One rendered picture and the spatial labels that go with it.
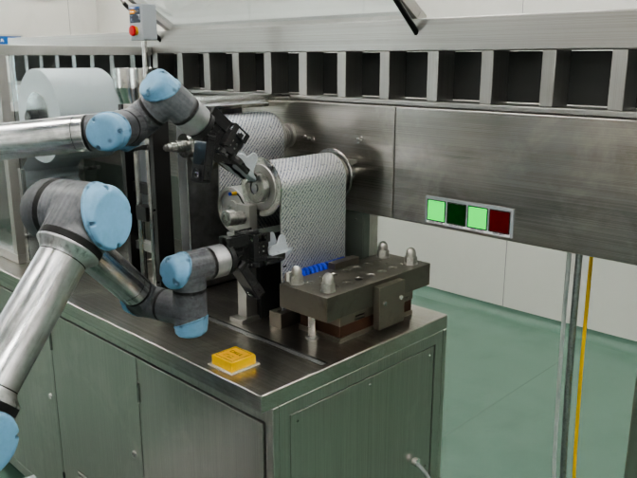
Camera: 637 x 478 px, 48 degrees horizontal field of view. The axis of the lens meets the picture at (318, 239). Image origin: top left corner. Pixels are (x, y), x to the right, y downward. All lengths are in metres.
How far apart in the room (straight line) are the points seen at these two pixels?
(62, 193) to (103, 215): 0.09
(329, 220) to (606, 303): 2.65
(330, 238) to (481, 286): 2.83
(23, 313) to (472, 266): 3.68
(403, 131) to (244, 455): 0.89
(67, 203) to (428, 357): 1.03
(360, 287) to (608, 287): 2.70
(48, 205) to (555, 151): 1.05
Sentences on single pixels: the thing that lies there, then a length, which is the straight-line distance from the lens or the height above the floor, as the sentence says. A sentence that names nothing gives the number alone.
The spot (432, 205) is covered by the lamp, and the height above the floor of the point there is 1.20.
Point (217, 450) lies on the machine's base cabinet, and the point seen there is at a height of 0.69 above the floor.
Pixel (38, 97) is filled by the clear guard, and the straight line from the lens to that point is 2.51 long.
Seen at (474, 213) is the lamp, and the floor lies 1.19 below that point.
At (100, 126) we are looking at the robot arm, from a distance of 1.45.
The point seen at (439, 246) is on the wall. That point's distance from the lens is 4.75.
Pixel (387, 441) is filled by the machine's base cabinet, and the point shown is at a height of 0.62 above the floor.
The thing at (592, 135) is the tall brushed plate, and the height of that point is 1.40.
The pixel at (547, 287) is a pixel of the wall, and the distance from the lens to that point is 4.41.
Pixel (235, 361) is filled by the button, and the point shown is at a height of 0.92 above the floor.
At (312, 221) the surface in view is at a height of 1.15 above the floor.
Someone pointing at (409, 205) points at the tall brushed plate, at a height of 1.19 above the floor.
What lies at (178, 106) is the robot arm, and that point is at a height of 1.46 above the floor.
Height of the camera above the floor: 1.56
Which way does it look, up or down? 14 degrees down
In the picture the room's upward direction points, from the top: straight up
